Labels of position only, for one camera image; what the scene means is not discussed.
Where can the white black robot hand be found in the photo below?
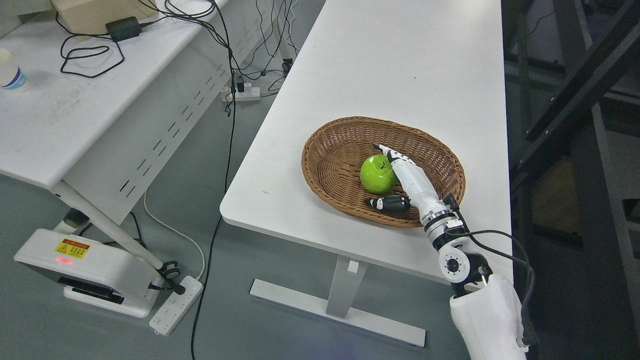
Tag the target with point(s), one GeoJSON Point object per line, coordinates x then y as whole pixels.
{"type": "Point", "coordinates": [420, 192]}

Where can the green apple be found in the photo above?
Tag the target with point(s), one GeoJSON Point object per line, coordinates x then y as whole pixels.
{"type": "Point", "coordinates": [377, 175]}

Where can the black metal shelf rack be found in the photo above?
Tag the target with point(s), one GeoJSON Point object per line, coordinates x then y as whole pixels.
{"type": "Point", "coordinates": [572, 85]}

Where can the brown wicker basket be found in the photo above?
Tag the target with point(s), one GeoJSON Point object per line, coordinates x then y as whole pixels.
{"type": "Point", "coordinates": [332, 157]}

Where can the white standing desk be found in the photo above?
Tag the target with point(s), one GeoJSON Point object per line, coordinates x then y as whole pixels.
{"type": "Point", "coordinates": [423, 77]}

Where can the white power strip far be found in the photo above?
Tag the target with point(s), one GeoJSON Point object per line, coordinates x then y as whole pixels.
{"type": "Point", "coordinates": [249, 93]}

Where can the white power strip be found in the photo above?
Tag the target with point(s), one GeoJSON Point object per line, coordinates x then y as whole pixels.
{"type": "Point", "coordinates": [175, 307]}
{"type": "Point", "coordinates": [249, 93]}

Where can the white power strip near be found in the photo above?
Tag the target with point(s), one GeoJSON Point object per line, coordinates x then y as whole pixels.
{"type": "Point", "coordinates": [175, 307]}

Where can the white box device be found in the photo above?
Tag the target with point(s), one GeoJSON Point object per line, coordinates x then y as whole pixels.
{"type": "Point", "coordinates": [92, 272]}

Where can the white folding table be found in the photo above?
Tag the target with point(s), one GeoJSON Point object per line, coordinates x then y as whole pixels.
{"type": "Point", "coordinates": [97, 136]}

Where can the black power adapter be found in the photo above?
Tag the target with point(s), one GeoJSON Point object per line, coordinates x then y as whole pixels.
{"type": "Point", "coordinates": [123, 29]}

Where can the cardboard box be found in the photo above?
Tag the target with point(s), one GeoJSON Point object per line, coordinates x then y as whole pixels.
{"type": "Point", "coordinates": [91, 16]}

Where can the paper cup blue band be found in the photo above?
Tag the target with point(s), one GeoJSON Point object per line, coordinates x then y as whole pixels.
{"type": "Point", "coordinates": [12, 78]}

